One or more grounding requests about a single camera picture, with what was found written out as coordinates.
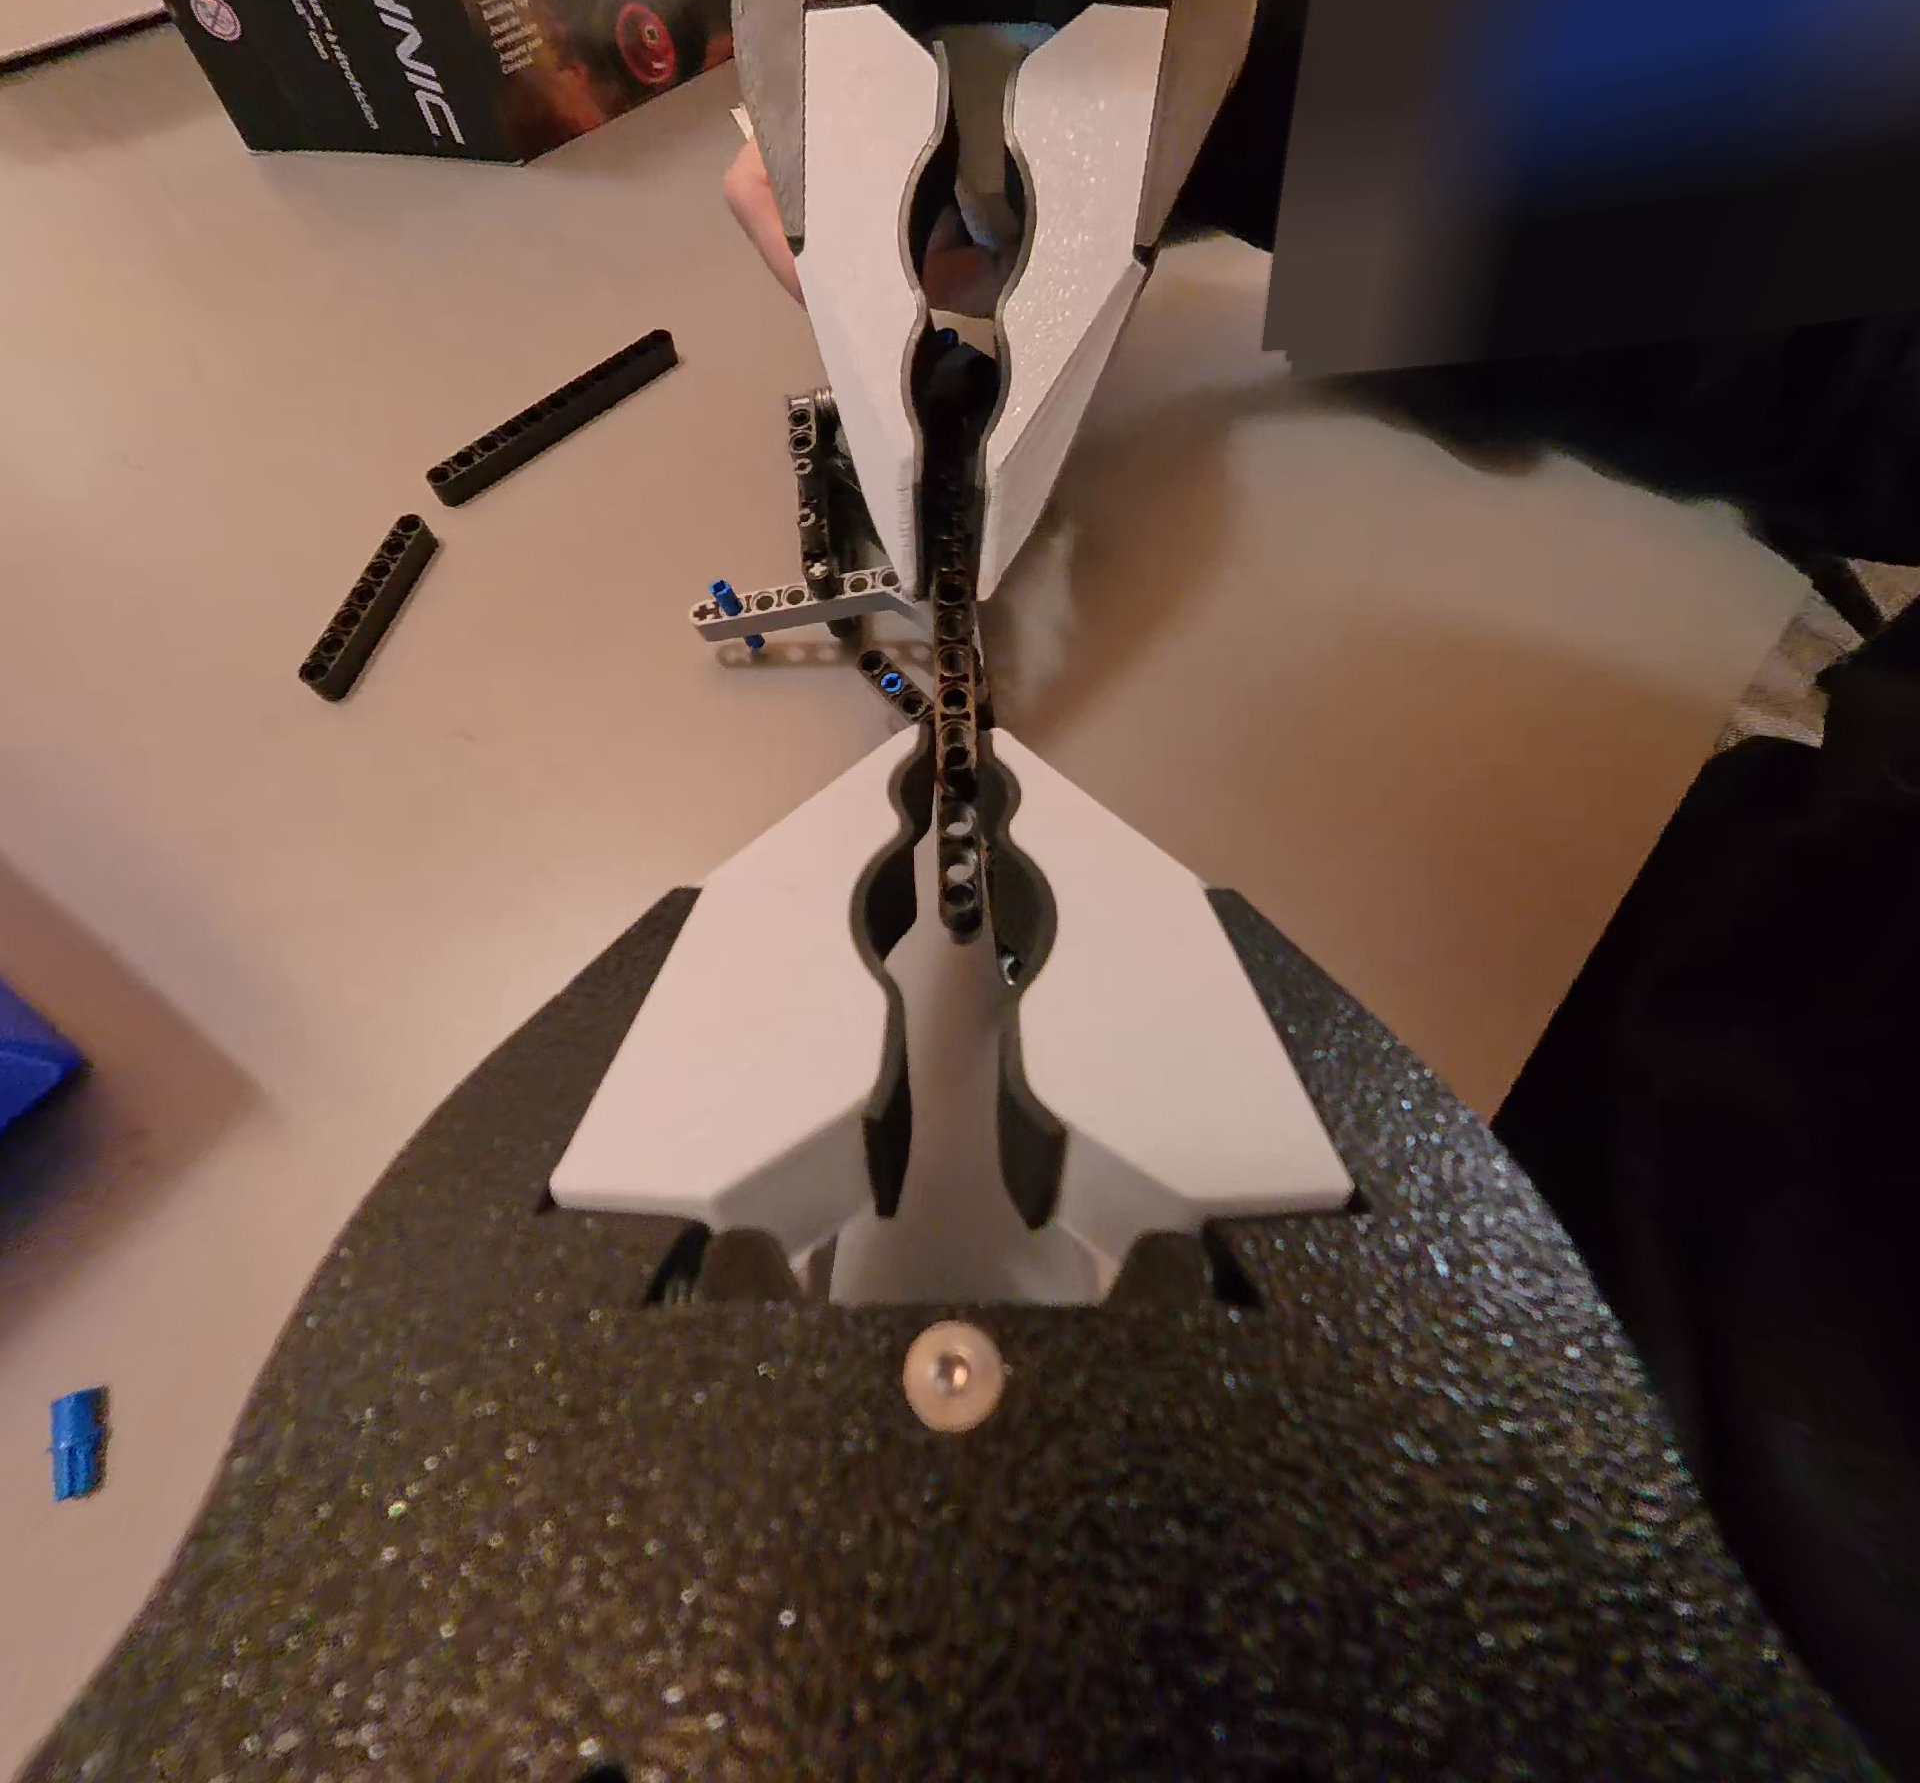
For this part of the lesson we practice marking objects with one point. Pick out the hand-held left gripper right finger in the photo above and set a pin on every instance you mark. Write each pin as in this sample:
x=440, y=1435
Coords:
x=1184, y=1063

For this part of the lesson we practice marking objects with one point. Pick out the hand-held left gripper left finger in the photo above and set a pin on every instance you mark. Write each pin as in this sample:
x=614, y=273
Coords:
x=721, y=1063

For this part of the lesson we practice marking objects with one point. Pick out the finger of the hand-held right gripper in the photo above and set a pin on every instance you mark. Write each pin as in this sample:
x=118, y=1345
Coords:
x=848, y=207
x=1088, y=237

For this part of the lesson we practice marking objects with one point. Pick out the black and grey brick assembly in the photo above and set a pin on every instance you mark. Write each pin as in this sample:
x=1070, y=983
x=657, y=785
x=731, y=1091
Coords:
x=957, y=703

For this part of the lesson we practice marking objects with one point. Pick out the grey desk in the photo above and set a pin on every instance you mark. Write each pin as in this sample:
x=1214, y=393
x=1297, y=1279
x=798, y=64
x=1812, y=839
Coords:
x=450, y=913

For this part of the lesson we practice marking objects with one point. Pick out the person's right hand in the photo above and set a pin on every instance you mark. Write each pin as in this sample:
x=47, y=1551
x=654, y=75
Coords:
x=762, y=229

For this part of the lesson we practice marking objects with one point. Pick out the long black brick beam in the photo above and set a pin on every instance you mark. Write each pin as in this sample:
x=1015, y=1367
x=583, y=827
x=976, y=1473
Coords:
x=552, y=417

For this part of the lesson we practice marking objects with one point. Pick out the black toy set box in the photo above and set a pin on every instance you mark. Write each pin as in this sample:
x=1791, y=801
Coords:
x=391, y=42

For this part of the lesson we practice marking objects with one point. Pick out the person's dark clothing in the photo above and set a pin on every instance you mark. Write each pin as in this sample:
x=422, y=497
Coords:
x=1725, y=1213

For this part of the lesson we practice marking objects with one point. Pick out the short black brick beam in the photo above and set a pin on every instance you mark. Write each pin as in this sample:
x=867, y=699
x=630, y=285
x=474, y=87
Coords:
x=369, y=607

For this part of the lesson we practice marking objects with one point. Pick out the blue storage bin with tag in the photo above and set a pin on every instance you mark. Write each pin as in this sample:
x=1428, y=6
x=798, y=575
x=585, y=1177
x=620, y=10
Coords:
x=33, y=1063

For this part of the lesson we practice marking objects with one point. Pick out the small blue brick pin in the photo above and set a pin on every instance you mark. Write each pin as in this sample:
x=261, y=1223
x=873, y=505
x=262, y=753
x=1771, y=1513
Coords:
x=79, y=1445

